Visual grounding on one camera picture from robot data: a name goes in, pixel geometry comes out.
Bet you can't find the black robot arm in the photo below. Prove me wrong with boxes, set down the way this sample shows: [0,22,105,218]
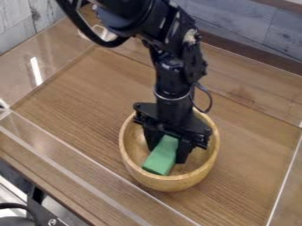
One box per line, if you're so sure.
[56,0,213,163]

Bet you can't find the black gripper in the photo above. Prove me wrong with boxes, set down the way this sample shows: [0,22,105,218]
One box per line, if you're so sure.
[134,97,213,164]

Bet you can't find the clear acrylic corner bracket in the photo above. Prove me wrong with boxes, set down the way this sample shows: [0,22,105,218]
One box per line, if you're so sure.
[74,11,117,45]

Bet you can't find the wooden bowl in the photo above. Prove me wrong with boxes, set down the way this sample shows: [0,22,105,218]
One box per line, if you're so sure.
[119,111,221,192]

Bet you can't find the green rectangular stick block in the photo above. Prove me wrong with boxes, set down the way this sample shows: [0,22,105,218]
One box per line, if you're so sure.
[142,135,178,176]

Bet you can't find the black table leg clamp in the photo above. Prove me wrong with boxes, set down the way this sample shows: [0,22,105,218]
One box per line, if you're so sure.
[0,188,72,226]

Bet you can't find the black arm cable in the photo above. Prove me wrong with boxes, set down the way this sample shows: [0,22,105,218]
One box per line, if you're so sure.
[190,82,214,115]

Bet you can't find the clear acrylic side wall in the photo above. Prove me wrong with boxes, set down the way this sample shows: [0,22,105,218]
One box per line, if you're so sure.
[0,109,201,226]

